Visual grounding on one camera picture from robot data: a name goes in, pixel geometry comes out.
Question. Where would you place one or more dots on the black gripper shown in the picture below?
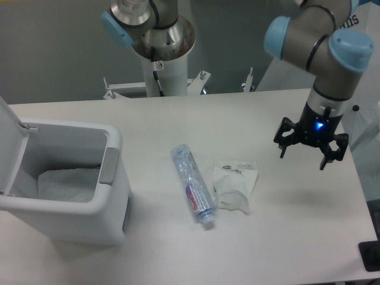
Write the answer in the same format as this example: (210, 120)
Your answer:
(314, 129)

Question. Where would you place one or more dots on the white plastic trash can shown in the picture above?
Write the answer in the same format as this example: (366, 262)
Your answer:
(66, 179)

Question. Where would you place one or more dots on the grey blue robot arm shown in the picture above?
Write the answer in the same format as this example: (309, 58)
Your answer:
(314, 42)

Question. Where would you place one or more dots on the white plastic wrapper bag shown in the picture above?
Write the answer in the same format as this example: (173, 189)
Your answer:
(233, 183)

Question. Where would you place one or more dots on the clear crushed plastic bottle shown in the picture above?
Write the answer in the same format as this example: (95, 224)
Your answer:
(198, 196)

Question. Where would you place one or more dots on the black device at edge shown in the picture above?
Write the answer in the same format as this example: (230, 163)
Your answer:
(369, 252)

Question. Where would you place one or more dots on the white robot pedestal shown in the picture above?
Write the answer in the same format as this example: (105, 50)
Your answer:
(164, 59)

